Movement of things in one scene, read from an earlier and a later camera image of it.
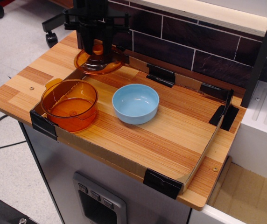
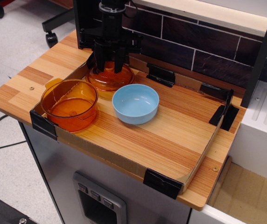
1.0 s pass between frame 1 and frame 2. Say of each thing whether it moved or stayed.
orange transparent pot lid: moved
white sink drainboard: stayed
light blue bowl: stayed
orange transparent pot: stayed
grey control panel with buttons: stayed
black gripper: moved
